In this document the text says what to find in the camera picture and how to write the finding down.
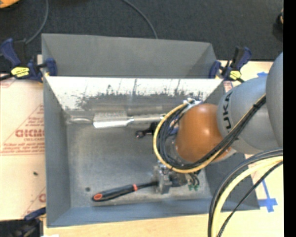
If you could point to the grey metal bin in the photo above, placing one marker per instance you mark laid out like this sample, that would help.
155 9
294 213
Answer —
108 157

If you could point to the brown cardboard board red print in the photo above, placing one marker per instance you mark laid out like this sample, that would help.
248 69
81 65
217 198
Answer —
19 132

